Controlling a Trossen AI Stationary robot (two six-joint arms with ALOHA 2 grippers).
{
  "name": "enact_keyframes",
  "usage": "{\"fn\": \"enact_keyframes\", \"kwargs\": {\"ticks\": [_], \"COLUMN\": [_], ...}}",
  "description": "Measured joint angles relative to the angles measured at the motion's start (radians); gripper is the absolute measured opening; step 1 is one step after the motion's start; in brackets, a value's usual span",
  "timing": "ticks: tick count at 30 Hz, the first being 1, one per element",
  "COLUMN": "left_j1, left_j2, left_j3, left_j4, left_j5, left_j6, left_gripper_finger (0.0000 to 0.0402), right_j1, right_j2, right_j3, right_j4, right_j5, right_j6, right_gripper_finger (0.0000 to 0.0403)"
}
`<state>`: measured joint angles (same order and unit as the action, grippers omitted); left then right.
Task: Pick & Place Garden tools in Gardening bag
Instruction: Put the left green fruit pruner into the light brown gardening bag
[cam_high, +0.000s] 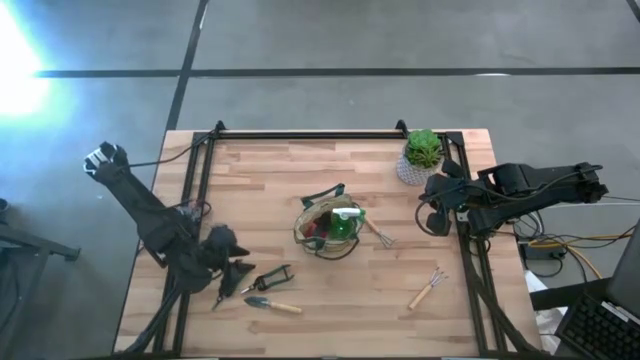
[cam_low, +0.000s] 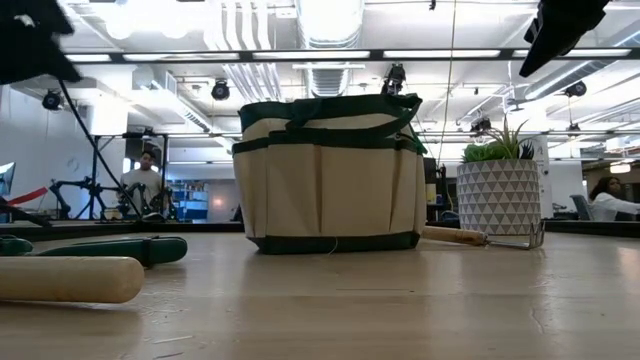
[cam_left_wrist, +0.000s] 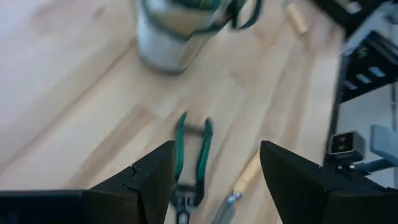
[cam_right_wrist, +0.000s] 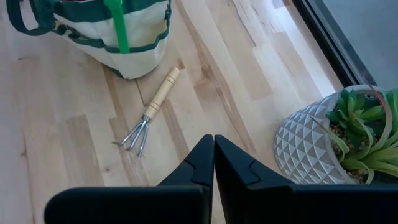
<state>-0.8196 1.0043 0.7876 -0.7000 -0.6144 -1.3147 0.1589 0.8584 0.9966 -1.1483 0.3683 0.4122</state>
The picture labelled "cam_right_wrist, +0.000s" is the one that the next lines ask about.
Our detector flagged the wooden-handled three-prong cultivator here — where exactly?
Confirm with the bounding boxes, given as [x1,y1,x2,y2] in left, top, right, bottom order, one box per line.
[112,66,181,157]

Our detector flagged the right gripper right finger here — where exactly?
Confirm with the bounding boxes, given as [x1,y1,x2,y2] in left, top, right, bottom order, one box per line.
[215,134,398,224]

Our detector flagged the cream canvas green-trimmed gardening bag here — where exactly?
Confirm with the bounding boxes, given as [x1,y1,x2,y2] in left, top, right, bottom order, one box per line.
[6,0,173,80]

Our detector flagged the black metal table frame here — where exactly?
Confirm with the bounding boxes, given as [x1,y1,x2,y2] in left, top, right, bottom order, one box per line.
[292,0,379,90]

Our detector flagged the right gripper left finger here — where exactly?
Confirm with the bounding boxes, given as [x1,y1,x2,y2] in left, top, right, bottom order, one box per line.
[44,134,216,224]

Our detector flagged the succulent in white patterned pot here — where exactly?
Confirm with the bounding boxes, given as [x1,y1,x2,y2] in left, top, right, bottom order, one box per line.
[273,83,398,185]

